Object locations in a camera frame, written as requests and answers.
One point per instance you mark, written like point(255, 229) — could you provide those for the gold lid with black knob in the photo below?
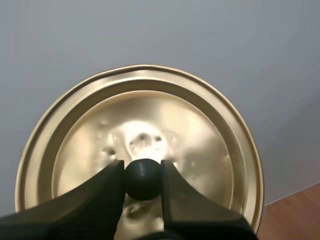
point(150, 117)

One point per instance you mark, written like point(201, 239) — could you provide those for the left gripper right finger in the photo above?
point(195, 212)

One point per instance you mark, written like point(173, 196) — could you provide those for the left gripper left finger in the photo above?
point(82, 207)

